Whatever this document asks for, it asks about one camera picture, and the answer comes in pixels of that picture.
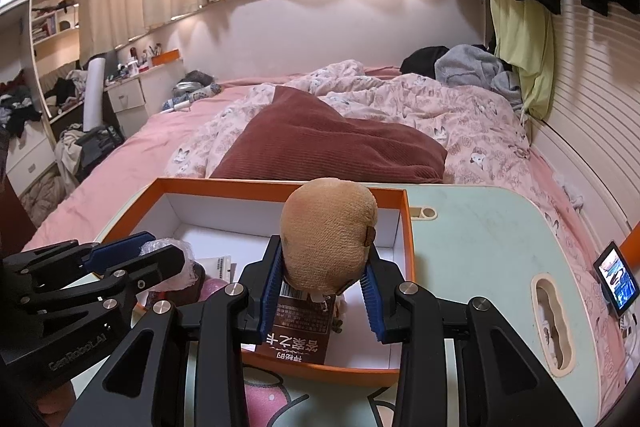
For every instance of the pink floral duvet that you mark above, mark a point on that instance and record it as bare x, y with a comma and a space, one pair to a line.
450, 107

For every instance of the smartphone with lit screen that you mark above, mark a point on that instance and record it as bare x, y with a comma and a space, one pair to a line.
617, 279

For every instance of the brown packet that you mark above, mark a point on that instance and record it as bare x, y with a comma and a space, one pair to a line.
300, 332

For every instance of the orange cardboard box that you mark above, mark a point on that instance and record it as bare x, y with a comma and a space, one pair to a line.
325, 374

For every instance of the person's left hand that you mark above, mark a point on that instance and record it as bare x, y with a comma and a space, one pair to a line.
55, 402

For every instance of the grey clothes pile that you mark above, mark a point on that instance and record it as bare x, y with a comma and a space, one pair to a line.
465, 67

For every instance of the white nightstand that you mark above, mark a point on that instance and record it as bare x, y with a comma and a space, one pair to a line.
127, 97

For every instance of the white wall shelf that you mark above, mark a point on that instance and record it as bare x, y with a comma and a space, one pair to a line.
50, 27

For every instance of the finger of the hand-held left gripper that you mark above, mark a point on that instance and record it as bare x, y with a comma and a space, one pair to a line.
120, 249
150, 264

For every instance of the white cloth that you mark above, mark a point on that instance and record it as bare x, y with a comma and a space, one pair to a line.
67, 157

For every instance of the blue floral pouch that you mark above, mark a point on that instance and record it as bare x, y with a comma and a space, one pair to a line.
197, 96

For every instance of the white roll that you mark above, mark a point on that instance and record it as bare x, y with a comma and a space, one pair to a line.
95, 97

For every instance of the mint green lap table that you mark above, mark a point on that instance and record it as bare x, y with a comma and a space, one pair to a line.
475, 232

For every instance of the pink heart-shaped case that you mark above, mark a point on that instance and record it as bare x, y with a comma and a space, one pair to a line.
212, 289

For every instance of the beige quilt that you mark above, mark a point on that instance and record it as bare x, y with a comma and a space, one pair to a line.
42, 202

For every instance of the black bag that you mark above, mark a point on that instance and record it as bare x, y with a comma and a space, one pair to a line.
97, 142

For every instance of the dark clothes heap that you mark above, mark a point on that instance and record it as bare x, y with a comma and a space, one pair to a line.
17, 109

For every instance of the yellow-green hanging cloth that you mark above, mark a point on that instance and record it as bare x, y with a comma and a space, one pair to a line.
520, 47

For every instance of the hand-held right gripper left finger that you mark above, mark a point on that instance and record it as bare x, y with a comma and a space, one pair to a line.
270, 287

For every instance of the row of cosmetic bottles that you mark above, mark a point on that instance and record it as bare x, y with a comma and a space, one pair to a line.
137, 62

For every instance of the clear plastic bag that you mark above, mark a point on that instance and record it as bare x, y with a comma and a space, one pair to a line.
192, 257

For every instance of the dark cloth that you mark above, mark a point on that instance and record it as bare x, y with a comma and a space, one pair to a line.
195, 78

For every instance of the black clothes pile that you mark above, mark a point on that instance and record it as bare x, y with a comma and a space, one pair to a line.
422, 59

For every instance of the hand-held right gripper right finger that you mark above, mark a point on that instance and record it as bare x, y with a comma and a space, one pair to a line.
372, 302

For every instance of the orange shelf box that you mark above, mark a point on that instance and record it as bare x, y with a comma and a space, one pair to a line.
167, 56

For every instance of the white dresser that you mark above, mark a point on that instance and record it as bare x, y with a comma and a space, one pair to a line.
30, 157

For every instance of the pink bed sheet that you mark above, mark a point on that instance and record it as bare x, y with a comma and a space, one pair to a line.
125, 167

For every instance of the white tube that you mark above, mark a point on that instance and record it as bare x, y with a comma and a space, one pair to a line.
217, 267

